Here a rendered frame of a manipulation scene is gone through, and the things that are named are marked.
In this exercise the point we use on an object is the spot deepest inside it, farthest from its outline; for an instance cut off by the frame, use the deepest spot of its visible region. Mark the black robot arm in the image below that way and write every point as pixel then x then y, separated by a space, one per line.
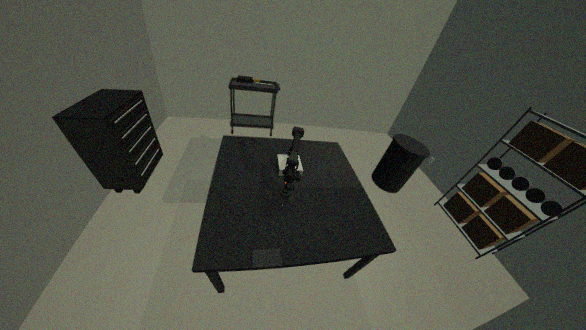
pixel 292 173

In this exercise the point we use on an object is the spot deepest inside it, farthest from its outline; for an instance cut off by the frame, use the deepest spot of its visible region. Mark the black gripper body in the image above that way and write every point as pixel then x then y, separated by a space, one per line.
pixel 288 186

